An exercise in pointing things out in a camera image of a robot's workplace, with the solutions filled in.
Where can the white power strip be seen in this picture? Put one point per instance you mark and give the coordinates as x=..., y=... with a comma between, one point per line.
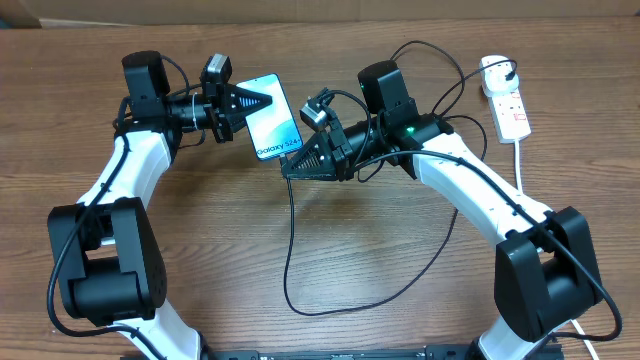
x=510, y=118

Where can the Samsung Galaxy smartphone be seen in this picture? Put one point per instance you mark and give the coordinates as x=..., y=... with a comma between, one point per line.
x=273, y=129

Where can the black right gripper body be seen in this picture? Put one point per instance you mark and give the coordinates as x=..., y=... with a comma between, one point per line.
x=341, y=150

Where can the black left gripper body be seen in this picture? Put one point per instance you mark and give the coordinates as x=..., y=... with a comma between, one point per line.
x=215, y=99

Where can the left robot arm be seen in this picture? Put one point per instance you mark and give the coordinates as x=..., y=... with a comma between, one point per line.
x=109, y=275

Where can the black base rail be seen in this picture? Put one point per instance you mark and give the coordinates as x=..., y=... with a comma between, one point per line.
x=432, y=352

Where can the white charger plug adapter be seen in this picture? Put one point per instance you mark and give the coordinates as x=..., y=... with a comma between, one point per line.
x=498, y=75

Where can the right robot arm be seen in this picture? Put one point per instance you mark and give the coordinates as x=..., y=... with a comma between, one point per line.
x=546, y=271

